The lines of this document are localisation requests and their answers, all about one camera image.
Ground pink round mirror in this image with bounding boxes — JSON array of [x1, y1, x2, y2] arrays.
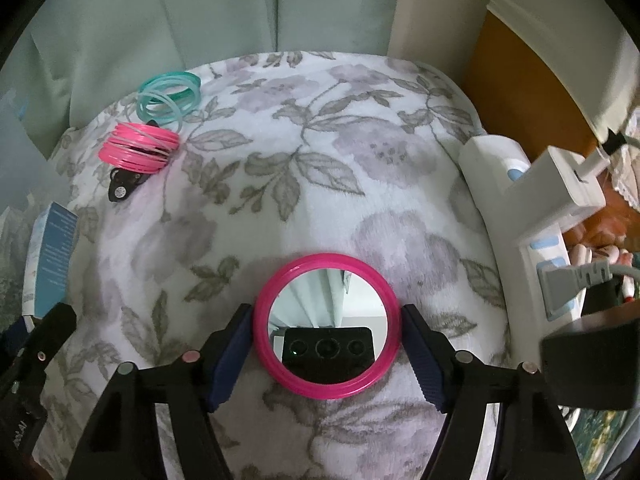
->
[[253, 252, 400, 400]]

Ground black small clip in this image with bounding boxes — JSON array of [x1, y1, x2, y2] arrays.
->
[[107, 168, 150, 203]]

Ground black power adapter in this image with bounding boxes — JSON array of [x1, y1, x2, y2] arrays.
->
[[540, 301, 639, 411]]

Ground small blue white box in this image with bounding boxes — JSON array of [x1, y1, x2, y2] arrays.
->
[[22, 202, 78, 318]]

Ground grey power plug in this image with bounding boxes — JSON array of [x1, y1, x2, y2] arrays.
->
[[537, 260, 639, 320]]

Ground clear plastic storage bin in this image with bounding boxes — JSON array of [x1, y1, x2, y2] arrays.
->
[[1, 89, 70, 330]]

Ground white plug adapter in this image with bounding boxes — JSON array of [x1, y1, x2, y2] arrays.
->
[[503, 146, 606, 244]]

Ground pink bangle stack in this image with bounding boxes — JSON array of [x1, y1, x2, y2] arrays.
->
[[98, 122, 180, 174]]

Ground white power strip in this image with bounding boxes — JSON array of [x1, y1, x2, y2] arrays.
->
[[459, 134, 603, 366]]

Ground floral white blanket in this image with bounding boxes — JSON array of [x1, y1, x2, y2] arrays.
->
[[35, 51, 513, 479]]

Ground teal bangle stack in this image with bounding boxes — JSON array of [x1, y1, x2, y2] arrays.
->
[[136, 72, 202, 129]]

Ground green curtain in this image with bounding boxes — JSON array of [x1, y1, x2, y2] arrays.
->
[[1, 0, 397, 155]]

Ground white bed headboard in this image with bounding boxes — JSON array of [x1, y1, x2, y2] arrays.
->
[[388, 0, 639, 139]]

